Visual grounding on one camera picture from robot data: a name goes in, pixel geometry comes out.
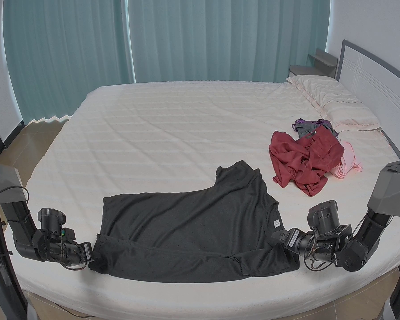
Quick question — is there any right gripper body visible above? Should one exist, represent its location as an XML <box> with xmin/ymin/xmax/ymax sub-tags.
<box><xmin>287</xmin><ymin>229</ymin><xmax>315</xmax><ymax>257</ymax></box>

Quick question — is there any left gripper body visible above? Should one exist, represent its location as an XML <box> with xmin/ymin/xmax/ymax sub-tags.
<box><xmin>62</xmin><ymin>240</ymin><xmax>97</xmax><ymax>267</ymax></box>

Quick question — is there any cream pillow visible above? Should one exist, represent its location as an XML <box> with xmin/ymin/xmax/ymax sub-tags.
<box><xmin>286</xmin><ymin>75</ymin><xmax>381</xmax><ymax>132</ymax></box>

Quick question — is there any grey bedside table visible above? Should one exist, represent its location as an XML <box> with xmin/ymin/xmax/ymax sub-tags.
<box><xmin>289</xmin><ymin>48</ymin><xmax>338</xmax><ymax>78</ymax></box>

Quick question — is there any bed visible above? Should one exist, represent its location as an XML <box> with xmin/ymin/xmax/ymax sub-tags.
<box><xmin>16</xmin><ymin>39</ymin><xmax>400</xmax><ymax>319</ymax></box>

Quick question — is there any grey purple garment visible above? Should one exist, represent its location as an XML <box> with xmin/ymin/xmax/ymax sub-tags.
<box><xmin>292</xmin><ymin>119</ymin><xmax>339</xmax><ymax>139</ymax></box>

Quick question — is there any pink garment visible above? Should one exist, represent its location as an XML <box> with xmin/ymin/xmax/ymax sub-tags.
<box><xmin>330</xmin><ymin>141</ymin><xmax>363</xmax><ymax>179</ymax></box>

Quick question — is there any dark red garment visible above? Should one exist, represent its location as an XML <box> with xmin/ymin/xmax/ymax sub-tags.
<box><xmin>269</xmin><ymin>125</ymin><xmax>345</xmax><ymax>197</ymax></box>

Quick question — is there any blue-green curtain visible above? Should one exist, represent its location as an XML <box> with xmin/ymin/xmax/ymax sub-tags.
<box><xmin>127</xmin><ymin>0</ymin><xmax>332</xmax><ymax>84</ymax></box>
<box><xmin>3</xmin><ymin>0</ymin><xmax>135</xmax><ymax>126</ymax></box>

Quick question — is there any black T-shirt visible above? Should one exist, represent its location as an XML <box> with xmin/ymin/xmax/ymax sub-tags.
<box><xmin>88</xmin><ymin>160</ymin><xmax>300</xmax><ymax>284</ymax></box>

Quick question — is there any black cable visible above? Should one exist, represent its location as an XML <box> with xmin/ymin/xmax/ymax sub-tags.
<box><xmin>303</xmin><ymin>255</ymin><xmax>324</xmax><ymax>272</ymax></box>
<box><xmin>0</xmin><ymin>186</ymin><xmax>30</xmax><ymax>209</ymax></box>

